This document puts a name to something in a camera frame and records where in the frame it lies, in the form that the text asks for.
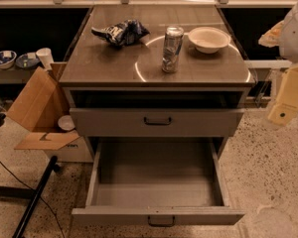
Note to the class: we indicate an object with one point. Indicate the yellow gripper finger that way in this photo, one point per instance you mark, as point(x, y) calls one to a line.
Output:
point(285, 106)

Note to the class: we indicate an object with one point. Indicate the silver redbull can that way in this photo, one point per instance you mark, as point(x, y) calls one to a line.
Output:
point(172, 46)

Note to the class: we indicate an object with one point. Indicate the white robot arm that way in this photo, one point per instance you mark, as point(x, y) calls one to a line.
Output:
point(285, 35)

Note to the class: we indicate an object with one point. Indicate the grey drawer cabinet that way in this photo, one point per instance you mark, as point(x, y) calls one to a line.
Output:
point(99, 75)

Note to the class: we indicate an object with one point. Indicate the open lower drawer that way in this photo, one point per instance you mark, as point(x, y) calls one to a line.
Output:
point(157, 182)

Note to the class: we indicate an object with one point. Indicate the closed upper drawer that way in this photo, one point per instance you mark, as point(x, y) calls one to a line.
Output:
point(133, 122)

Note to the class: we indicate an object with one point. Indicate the white paper bowl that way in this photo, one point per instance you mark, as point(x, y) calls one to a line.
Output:
point(209, 40)

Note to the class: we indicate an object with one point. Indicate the blue crumpled chip bag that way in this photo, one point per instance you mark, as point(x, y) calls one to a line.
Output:
point(122, 34)

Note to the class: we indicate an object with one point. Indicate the small white bowl in box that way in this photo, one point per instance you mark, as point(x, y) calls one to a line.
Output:
point(66, 123)

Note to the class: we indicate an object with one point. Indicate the open cardboard box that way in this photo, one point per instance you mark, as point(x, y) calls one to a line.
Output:
point(38, 109)

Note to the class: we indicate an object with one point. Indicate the white paper cup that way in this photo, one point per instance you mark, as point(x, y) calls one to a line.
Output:
point(45, 56)

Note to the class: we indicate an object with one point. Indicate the black pole stand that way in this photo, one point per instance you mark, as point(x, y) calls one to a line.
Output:
point(32, 194)

